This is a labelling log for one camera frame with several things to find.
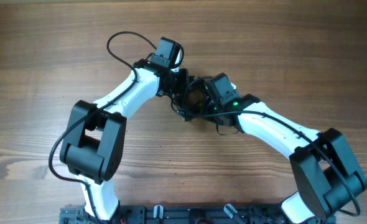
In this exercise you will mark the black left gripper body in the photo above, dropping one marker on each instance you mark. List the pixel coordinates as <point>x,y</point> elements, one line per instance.
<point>178,82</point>

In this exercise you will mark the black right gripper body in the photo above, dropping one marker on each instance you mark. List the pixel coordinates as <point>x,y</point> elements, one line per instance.
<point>189,113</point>

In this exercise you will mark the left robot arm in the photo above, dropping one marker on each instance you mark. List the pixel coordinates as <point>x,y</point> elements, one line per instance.
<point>92,145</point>

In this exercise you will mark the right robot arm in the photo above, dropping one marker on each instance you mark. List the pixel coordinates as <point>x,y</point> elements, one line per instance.
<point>327,175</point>

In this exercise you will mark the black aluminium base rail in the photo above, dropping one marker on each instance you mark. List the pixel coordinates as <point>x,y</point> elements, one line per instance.
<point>253,214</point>

